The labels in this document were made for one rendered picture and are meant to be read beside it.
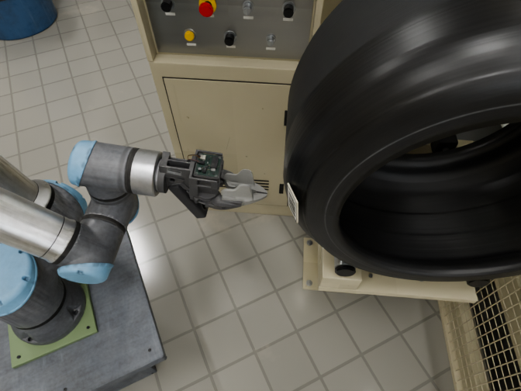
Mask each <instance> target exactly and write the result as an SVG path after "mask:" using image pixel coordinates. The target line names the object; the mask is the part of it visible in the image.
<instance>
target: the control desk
mask: <svg viewBox="0 0 521 391"><path fill-rule="evenodd" d="M130 1H131V4H132V7H133V12H134V15H135V18H136V23H137V25H138V29H139V31H140V36H141V39H142V42H143V47H144V50H145V53H146V56H147V60H148V61H149V65H150V69H151V73H152V75H153V79H154V84H155V86H156V90H157V94H158V97H159V100H160V105H161V108H162V111H163V114H164V118H165V121H166V124H167V129H168V132H169V135H170V138H171V142H172V146H173V148H174V153H175V157H176V158H180V159H185V160H188V155H189V154H195V151H196V149H197V150H202V151H211V152H217V153H222V154H223V160H224V165H223V169H225V170H228V171H231V172H232V173H234V174H238V173H239V172H240V171H241V170H243V169H248V170H250V171H252V173H253V177H254V182H255V183H257V184H258V185H260V186H261V187H263V188H264V189H265V190H266V191H267V197H266V198H264V199H262V200H260V201H258V202H254V203H251V204H249V205H245V206H241V207H238V208H234V209H226V210H219V209H213V208H210V207H209V208H208V210H218V211H228V212H239V213H259V214H270V215H280V216H293V215H292V211H291V210H290V208H289V206H288V198H287V195H286V192H285V186H284V179H283V170H284V158H285V135H286V123H287V112H288V95H289V90H290V87H291V83H292V79H293V76H294V73H295V70H296V68H297V66H298V63H299V61H300V59H301V57H302V55H303V54H304V52H305V49H306V47H307V46H308V45H309V42H310V40H311V39H312V37H313V36H314V34H315V33H316V31H317V29H318V28H319V27H320V23H321V18H322V12H323V1H324V0H130Z"/></svg>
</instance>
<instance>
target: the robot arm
mask: <svg viewBox="0 0 521 391"><path fill-rule="evenodd" d="M204 153H206V154H204ZM214 154H216V155H214ZM188 156H192V158H191V159H188V160H185V159H180V158H175V157H171V152H166V151H163V152H161V151H152V150H147V149H142V148H136V147H127V146H122V145H117V144H107V143H102V142H97V140H94V141H90V140H81V141H79V142H78V143H76V144H75V146H74V148H73V150H72V152H71V154H70V157H69V160H68V164H67V176H68V179H69V181H70V183H71V184H72V185H76V186H77V187H79V186H84V187H86V189H87V191H88V194H89V195H90V197H91V201H90V203H89V204H88V205H87V202H86V200H85V198H84V197H82V194H81V193H80V192H78V191H77V190H76V189H74V188H72V187H70V186H69V185H66V184H64V183H63V182H61V183H60V184H59V183H58V182H57V181H54V180H49V179H45V180H41V179H33V180H30V179H29V178H28V177H26V176H25V175H24V174H23V173H22V172H21V171H20V170H19V169H17V168H16V167H15V166H14V165H12V164H11V163H10V162H8V161H7V160H6V159H5V158H3V156H1V155H0V321H3V322H5V323H7V324H9V325H11V328H12V331H13V332H14V334H15V335H16V336H17V337H18V338H19V339H20V340H22V341H25V342H26V343H28V344H33V345H47V344H52V343H54V342H57V341H59V340H61V339H62V338H64V337H66V336H67V335H68V334H69V333H70V332H72V330H73V329H74V328H76V326H77V325H78V323H79V322H80V320H81V318H82V316H83V314H84V311H85V306H86V297H85V292H84V290H83V289H82V287H81V286H80V285H79V284H78V283H84V284H99V283H102V282H104V281H105V280H106V279H107V278H108V277H109V273H110V272H111V269H112V268H113V266H114V261H115V259H116V255H117V253H118V250H119V247H120V244H121V243H122V239H123V236H124V234H125V232H126V229H127V227H128V225H129V224H130V223H132V222H133V221H134V220H135V218H136V216H137V214H138V212H139V205H140V203H139V198H138V195H143V196H153V197H156V196H157V195H158V194H159V192H161V193H167V191H168V189H169V190H170V191H171V192H172V193H173V194H174V195H175V196H176V197H177V198H178V199H179V200H180V201H181V202H182V203H183V204H184V205H185V206H186V208H187V209H188V210H189V211H190V212H191V213H192V214H193V215H194V216H195V217H196V218H198V219H199V218H205V217H206V215H207V212H208V208H209V207H210V208H213V209H219V210H226V209H234V208H238V207H241V206H245V205H249V204H251V203H254V202H258V201H260V200H262V199H264V198H266V197H267V191H266V190H265V189H264V188H263V187H261V186H260V185H258V184H257V183H255V182H254V177H253V173H252V171H250V170H248V169H243V170H241V171H240V172H239V173H238V174H234V173H232V172H231V171H228V170H225V169H223V165H224V160H223V154H222V153H217V152H211V151H202V150H197V149H196V151H195V154H189V155H188ZM224 183H225V186H226V187H227V189H223V190H221V193H220V192H219V187H222V186H223V184H224ZM137 194H138V195H137ZM221 194H222V195H221Z"/></svg>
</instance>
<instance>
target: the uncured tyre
mask: <svg viewBox="0 0 521 391"><path fill-rule="evenodd" d="M507 123H508V125H506V126H504V127H503V128H501V129H500V130H498V131H496V132H494V133H492V134H490V135H488V136H486V137H484V138H482V139H480V140H477V141H475V142H473V143H470V144H467V145H464V146H461V147H457V148H454V149H450V150H447V151H440V152H434V153H428V154H407V153H408V152H410V151H413V150H415V149H416V148H419V147H422V146H424V145H427V144H430V143H432V142H434V141H437V140H441V139H443V138H446V137H450V136H453V135H456V134H459V133H464V132H468V131H471V130H476V129H481V128H484V127H488V126H496V125H501V124H507ZM283 179H284V186H285V192H286V195H287V198H288V185H287V183H289V185H290V186H291V188H292V191H293V192H294V194H295V197H296V199H297V201H298V224H299V226H300V227H301V228H302V229H303V230H304V231H305V232H306V233H307V234H308V235H309V236H310V237H311V238H312V239H313V240H314V241H316V242H317V243H318V244H319V245H320V246H321V247H323V248H324V249H325V250H326V251H328V252H329V253H330V254H331V255H332V256H334V257H335V258H338V259H339V260H341V261H343V262H345V263H347V264H349V265H352V266H354V267H355V268H359V269H362V270H365V271H367V272H371V273H375V274H378V275H384V276H388V277H392V278H397V279H408V280H416V281H428V282H463V281H477V280H486V279H499V278H505V277H510V276H515V275H521V0H343V1H342V2H341V3H340V4H339V5H338V6H337V7H336V8H335V9H334V10H333V11H332V12H331V13H330V14H329V15H328V16H327V18H326V19H325V20H324V21H323V23H322V24H321V26H320V27H319V28H318V29H317V31H316V33H315V34H314V36H313V37H312V39H311V40H310V42H309V45H308V46H307V47H306V49H305V52H304V54H303V55H302V57H301V59H300V61H299V63H298V66H297V68H296V70H295V73H294V76H293V79H292V83H291V87H290V90H289V95H288V112H287V123H286V135H285V158H284V170H283Z"/></svg>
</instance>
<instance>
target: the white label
mask: <svg viewBox="0 0 521 391"><path fill-rule="evenodd" d="M287 185H288V206H289V208H290V210H291V211H292V215H293V217H294V218H295V221H296V223H298V201H297V199H296V197H295V194H294V192H293V191H292V188H291V186H290V185H289V183H287Z"/></svg>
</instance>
